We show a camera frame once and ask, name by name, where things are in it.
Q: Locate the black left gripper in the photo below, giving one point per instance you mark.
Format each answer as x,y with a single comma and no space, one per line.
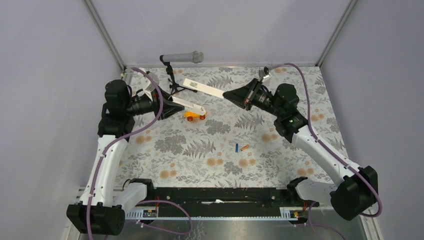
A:
168,107

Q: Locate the black microphone tripod stand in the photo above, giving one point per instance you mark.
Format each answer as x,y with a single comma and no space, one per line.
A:
174,86

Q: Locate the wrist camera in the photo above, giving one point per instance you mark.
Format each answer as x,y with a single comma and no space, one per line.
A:
264,74
146,86

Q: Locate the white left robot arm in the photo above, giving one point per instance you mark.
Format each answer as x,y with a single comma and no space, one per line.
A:
97,212

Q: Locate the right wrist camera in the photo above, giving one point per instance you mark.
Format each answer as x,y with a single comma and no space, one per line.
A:
264,74

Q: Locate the floral patterned table mat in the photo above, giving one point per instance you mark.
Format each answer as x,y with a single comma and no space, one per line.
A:
201,153

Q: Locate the grey microphone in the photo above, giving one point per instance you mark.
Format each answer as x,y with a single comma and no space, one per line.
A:
192,57

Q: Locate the white remote control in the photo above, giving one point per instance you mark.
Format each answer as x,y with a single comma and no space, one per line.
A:
189,106

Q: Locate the orange toy car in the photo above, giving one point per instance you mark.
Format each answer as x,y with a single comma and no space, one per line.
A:
190,116

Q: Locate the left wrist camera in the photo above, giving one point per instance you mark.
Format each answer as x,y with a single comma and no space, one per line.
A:
146,86

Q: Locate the grey slotted cable duct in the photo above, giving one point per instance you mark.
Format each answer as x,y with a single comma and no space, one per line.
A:
209,212

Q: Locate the white remote battery cover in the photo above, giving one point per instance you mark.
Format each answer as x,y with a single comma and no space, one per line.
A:
194,85

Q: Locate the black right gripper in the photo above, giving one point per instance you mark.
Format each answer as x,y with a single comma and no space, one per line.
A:
244,96

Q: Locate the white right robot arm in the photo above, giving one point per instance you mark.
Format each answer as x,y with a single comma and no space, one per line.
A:
353,189

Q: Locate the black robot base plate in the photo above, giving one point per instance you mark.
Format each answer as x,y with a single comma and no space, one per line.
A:
185,197

